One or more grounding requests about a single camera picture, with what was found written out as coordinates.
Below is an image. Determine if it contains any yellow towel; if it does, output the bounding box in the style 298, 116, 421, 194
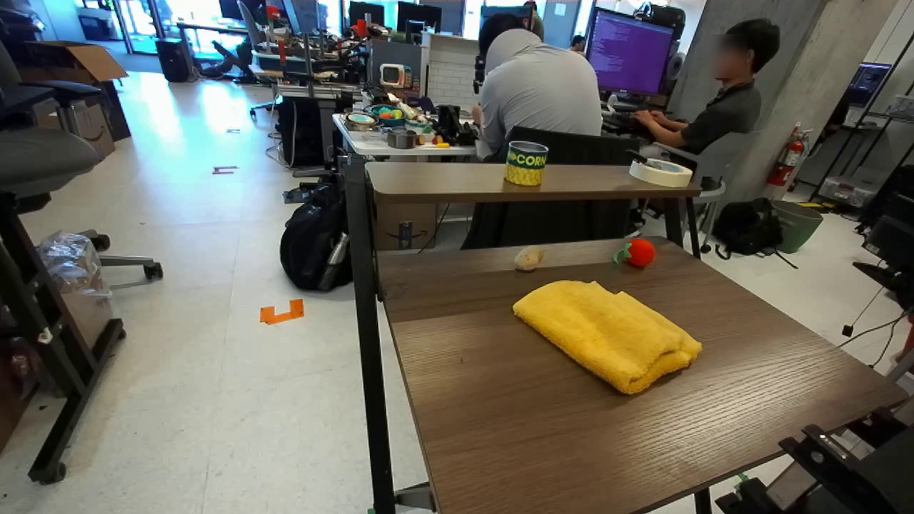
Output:
512, 279, 704, 396

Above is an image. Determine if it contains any red toy strawberry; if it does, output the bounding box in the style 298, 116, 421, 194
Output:
614, 237, 656, 270

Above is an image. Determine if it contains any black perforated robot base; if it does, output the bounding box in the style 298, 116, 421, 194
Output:
718, 409, 914, 514

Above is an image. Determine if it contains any wooden side desk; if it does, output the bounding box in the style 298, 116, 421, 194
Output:
342, 159, 696, 259

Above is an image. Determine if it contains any small beige potato toy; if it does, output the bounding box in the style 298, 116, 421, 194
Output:
514, 244, 542, 270

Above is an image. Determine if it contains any yellow green labelled can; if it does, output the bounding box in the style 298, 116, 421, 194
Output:
506, 139, 548, 189

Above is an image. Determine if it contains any black backpack on floor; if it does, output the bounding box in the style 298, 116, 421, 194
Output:
279, 179, 351, 290

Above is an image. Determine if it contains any person in grey shirt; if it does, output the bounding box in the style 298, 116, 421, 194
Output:
476, 25, 602, 159

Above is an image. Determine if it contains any orange floor tape marker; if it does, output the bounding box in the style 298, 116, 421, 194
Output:
259, 299, 307, 326

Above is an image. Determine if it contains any white tape roll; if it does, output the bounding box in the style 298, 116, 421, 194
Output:
629, 157, 692, 189

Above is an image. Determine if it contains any purple computer monitor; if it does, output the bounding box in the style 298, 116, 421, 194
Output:
585, 7, 675, 95

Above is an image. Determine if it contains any red fire extinguisher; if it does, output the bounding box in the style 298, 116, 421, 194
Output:
765, 126, 809, 189

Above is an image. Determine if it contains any green bin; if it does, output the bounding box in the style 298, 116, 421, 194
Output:
771, 200, 822, 254

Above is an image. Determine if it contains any seated person in dark shirt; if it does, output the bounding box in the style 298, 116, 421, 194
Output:
634, 17, 779, 153

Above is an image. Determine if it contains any cardboard box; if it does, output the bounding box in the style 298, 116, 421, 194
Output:
15, 39, 132, 139

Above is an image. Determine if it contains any grey swivel chair left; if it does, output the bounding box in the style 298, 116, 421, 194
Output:
0, 37, 165, 284

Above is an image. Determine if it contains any black bag near wall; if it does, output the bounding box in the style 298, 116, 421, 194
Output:
712, 200, 784, 259

